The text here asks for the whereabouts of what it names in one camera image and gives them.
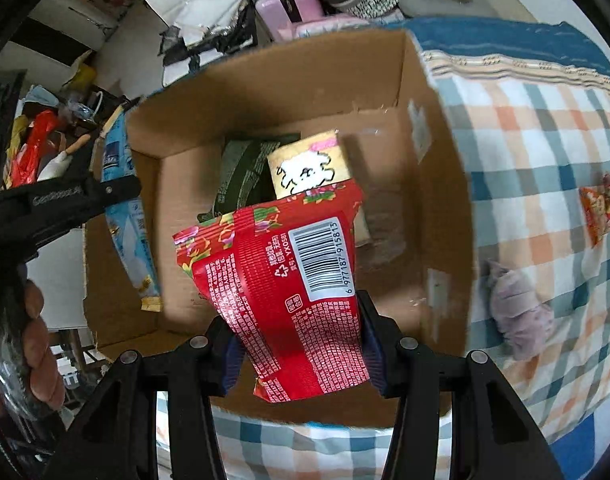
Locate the yellow bag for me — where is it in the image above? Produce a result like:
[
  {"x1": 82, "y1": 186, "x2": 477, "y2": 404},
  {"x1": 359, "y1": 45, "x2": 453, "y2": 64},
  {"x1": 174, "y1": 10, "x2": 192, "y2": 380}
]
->
[{"x1": 62, "y1": 52, "x2": 98, "y2": 96}]

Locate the white brush with wooden handle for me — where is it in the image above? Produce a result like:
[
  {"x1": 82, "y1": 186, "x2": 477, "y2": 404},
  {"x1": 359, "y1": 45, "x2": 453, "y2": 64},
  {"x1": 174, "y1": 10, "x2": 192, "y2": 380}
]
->
[{"x1": 37, "y1": 132, "x2": 94, "y2": 181}]

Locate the brown cardboard box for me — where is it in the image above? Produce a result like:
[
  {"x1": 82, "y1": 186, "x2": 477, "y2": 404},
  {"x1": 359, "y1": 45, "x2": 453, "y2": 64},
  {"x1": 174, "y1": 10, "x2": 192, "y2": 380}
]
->
[{"x1": 82, "y1": 27, "x2": 478, "y2": 431}]

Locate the orange snack packet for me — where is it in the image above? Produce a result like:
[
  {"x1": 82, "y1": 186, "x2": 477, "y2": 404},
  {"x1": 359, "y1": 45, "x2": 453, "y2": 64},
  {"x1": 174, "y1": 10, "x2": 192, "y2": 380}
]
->
[{"x1": 579, "y1": 174, "x2": 610, "y2": 247}]

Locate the blue snack packet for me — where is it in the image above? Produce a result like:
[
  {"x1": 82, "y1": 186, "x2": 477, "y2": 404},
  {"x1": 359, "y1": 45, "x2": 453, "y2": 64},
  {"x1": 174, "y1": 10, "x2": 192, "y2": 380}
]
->
[{"x1": 99, "y1": 105, "x2": 164, "y2": 313}]

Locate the beige packet with white dog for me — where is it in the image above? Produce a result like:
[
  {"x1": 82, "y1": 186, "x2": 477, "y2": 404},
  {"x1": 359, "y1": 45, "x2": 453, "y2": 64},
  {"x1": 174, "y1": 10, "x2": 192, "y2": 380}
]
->
[{"x1": 266, "y1": 130, "x2": 374, "y2": 249}]

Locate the plaid blanket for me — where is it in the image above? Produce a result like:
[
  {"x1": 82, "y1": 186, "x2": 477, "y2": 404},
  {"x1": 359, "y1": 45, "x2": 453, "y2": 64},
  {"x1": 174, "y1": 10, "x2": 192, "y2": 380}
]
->
[{"x1": 155, "y1": 15, "x2": 610, "y2": 480}]

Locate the red snack packet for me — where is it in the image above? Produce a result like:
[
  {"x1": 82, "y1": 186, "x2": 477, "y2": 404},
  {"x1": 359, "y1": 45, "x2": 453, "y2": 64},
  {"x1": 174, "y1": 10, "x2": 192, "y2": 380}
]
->
[{"x1": 172, "y1": 180, "x2": 374, "y2": 404}]

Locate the pink purple crumpled packet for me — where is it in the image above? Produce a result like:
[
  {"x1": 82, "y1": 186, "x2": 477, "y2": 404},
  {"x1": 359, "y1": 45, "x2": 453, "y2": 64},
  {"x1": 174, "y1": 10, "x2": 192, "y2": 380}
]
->
[{"x1": 486, "y1": 259, "x2": 556, "y2": 361}]

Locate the pink suitcase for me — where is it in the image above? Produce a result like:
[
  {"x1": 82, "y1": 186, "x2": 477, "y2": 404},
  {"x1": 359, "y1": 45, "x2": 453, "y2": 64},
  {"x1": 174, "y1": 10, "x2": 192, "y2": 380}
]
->
[{"x1": 255, "y1": 0, "x2": 332, "y2": 42}]

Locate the person's left hand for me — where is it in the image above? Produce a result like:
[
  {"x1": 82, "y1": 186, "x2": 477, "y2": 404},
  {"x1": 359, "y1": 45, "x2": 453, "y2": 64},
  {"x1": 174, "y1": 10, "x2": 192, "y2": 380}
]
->
[{"x1": 24, "y1": 281, "x2": 66, "y2": 417}]

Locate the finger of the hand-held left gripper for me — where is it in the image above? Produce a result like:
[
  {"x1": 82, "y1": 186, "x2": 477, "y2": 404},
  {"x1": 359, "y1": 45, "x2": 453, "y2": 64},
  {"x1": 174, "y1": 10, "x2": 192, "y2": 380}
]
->
[{"x1": 85, "y1": 174, "x2": 144, "y2": 214}]

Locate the red plastic bag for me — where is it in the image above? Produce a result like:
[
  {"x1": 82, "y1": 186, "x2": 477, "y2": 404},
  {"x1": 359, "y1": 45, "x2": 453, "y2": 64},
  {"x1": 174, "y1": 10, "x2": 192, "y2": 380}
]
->
[{"x1": 10, "y1": 110, "x2": 66, "y2": 189}]

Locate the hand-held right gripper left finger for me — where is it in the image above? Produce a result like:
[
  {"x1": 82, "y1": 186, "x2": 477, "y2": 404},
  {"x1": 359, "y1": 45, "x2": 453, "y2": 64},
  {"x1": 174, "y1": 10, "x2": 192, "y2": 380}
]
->
[{"x1": 44, "y1": 316, "x2": 248, "y2": 480}]

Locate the dark green snack packet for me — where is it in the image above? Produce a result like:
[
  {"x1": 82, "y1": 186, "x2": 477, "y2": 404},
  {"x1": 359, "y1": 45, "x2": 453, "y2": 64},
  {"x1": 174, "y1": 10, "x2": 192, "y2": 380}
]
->
[{"x1": 197, "y1": 132, "x2": 302, "y2": 224}]

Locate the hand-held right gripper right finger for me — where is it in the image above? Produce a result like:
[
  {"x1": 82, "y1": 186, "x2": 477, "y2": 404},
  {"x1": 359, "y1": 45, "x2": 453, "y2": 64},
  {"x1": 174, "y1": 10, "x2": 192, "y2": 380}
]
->
[{"x1": 356, "y1": 291, "x2": 566, "y2": 480}]

